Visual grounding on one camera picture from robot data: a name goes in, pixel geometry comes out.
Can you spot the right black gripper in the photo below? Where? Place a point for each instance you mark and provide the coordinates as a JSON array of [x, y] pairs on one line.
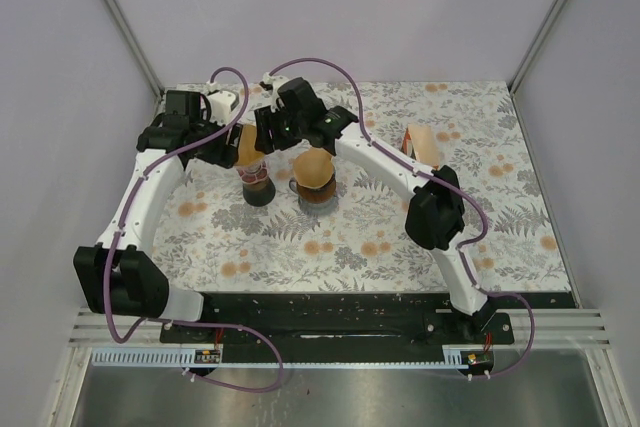
[[266, 122]]

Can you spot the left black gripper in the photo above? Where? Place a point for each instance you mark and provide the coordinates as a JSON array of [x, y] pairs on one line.
[[225, 154]]

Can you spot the brown paper coffee filter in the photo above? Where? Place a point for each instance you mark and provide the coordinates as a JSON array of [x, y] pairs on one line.
[[313, 168]]

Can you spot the brown wooden ring holder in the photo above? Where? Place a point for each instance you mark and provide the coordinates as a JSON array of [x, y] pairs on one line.
[[317, 195]]

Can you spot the red topped dark flask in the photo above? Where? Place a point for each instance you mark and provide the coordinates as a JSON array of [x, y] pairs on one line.
[[260, 197]]

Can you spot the clear glass carafe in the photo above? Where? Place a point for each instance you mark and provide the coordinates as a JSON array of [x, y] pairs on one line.
[[316, 210]]

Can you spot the orange coffee filter box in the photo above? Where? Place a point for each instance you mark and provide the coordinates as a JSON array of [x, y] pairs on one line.
[[419, 143]]

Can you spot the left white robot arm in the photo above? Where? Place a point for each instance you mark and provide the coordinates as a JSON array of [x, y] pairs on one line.
[[117, 273]]

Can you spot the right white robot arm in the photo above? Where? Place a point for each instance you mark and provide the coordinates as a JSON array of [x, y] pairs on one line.
[[435, 210]]

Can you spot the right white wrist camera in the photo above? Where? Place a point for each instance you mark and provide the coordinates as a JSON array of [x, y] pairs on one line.
[[271, 84]]

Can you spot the aluminium frame rail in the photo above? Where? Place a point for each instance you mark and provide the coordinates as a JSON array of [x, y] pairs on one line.
[[118, 16]]

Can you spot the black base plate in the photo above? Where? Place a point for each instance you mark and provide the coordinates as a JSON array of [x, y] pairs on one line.
[[340, 327]]

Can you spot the white slotted cable duct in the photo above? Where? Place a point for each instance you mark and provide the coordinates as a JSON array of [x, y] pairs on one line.
[[190, 358]]

